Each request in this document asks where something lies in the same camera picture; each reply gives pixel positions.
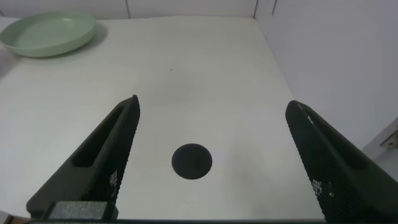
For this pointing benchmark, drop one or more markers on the green round plate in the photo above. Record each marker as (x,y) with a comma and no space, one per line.
(46,34)

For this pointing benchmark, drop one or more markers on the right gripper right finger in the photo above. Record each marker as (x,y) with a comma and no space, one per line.
(342,180)

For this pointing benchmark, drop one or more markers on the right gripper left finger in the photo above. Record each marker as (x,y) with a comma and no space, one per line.
(93,174)

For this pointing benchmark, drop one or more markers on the grey metal frame bracket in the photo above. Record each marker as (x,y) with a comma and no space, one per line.
(390,141)

